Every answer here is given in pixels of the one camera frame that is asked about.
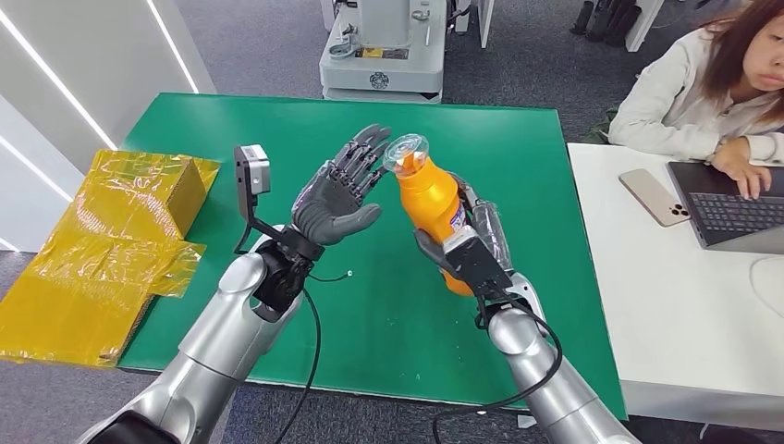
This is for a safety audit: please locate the orange plastic bottle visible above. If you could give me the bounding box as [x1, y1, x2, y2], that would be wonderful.
[382, 133, 476, 299]

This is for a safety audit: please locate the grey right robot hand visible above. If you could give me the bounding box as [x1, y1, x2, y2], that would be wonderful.
[413, 171, 516, 290]

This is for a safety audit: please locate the white panel board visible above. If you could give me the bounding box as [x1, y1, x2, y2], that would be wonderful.
[476, 0, 496, 50]

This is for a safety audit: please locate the dark grey laptop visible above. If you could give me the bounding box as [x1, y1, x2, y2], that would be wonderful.
[666, 159, 784, 255]

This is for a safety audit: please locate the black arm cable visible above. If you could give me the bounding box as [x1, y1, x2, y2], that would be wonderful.
[431, 302, 564, 444]
[272, 269, 355, 444]

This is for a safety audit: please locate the yellow taped cardboard box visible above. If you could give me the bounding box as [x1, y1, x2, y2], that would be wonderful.
[0, 148, 222, 369]

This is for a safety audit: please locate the white cable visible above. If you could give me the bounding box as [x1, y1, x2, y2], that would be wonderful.
[748, 253, 784, 320]

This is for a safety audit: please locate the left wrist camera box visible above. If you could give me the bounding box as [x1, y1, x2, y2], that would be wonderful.
[233, 143, 273, 223]

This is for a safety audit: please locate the white furniture leg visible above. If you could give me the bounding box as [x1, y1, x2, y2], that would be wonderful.
[624, 0, 667, 53]

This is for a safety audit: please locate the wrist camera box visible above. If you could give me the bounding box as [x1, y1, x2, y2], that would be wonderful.
[441, 225, 515, 300]
[233, 143, 273, 223]

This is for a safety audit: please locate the person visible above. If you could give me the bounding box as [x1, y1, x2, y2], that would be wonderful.
[607, 0, 784, 201]

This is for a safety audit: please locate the white desk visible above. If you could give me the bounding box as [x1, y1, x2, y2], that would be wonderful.
[566, 141, 784, 431]

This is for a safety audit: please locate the beige smartphone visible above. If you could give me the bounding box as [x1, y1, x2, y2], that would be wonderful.
[619, 167, 692, 228]

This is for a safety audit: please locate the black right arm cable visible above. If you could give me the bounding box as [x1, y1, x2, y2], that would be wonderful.
[431, 302, 564, 444]

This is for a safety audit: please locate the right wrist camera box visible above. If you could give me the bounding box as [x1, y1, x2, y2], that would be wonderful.
[441, 225, 515, 300]

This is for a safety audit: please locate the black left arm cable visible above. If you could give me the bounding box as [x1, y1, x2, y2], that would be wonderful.
[272, 269, 355, 444]

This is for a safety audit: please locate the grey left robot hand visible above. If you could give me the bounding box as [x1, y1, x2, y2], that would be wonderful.
[291, 124, 393, 248]

